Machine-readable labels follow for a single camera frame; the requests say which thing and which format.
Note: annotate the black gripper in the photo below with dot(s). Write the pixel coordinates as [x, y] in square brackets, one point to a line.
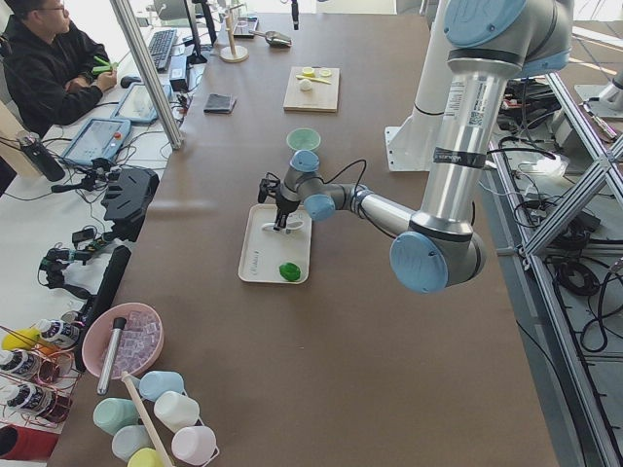
[295, 11]
[283, 204]

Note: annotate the white ceramic spoon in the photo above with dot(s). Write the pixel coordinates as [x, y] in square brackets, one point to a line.
[288, 229]

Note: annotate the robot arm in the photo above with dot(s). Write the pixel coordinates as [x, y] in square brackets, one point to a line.
[435, 247]

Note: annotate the pale green bowl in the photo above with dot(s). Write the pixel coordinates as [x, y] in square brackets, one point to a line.
[303, 138]

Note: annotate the pink bowl with cubes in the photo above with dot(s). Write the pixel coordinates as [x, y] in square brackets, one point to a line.
[140, 344]

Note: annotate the metal tube in bowl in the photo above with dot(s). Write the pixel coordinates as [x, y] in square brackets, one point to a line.
[119, 325]

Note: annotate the silver metal scoop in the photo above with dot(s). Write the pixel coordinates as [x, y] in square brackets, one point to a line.
[274, 39]

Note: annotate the white rectangular tray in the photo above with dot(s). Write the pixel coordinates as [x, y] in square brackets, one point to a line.
[262, 252]

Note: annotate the green lime toy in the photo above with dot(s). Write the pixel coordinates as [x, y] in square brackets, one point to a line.
[290, 272]

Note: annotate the yellow plastic knife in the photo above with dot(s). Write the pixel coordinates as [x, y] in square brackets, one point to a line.
[313, 79]

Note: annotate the wooden mug tree stand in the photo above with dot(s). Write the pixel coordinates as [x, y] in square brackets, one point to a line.
[232, 53]

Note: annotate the bamboo cutting board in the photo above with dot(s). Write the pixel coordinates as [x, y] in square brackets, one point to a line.
[321, 98]

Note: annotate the black monitor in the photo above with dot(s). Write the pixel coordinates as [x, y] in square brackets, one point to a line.
[200, 52]

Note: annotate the grey folded cloth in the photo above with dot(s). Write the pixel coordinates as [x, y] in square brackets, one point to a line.
[220, 103]

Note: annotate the black keyboard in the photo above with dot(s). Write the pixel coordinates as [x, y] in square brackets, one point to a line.
[160, 46]

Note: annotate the black plastic housing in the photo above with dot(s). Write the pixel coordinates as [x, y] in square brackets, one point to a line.
[129, 193]

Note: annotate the computer mouse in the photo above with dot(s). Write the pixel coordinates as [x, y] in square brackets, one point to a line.
[127, 81]

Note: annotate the blue teach pendant far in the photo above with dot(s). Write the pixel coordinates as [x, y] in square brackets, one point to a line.
[136, 106]

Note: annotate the blue teach pendant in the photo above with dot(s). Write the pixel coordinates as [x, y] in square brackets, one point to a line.
[136, 106]
[98, 138]

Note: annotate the blue teach pendant near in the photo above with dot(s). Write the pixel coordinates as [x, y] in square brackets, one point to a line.
[98, 138]

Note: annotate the light blue cup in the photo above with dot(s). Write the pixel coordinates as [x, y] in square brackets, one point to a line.
[155, 383]

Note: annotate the white cup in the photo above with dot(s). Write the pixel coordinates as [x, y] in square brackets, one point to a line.
[176, 411]

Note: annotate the pink cup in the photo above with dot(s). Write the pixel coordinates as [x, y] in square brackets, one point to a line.
[195, 445]

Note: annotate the black water bottle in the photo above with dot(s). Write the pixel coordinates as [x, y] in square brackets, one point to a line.
[32, 146]

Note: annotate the seated person black hoodie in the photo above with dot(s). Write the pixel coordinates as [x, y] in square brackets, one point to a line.
[49, 69]

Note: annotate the mint green cup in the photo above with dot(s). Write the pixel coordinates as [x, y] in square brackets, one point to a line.
[113, 414]

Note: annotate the grey blue cup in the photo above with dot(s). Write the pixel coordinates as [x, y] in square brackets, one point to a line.
[130, 439]

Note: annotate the wooden cup rack pole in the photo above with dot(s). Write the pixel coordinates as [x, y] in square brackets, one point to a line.
[126, 379]

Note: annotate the yellow cup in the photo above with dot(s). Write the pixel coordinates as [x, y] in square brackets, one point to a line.
[145, 457]

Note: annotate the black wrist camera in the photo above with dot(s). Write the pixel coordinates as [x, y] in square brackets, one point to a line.
[268, 187]

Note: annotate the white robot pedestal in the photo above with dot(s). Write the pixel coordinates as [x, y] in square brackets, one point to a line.
[410, 147]

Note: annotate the aluminium frame post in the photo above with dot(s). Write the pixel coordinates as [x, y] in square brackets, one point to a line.
[147, 70]

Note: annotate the copper wire bottle rack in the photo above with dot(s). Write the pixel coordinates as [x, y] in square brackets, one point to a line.
[37, 380]

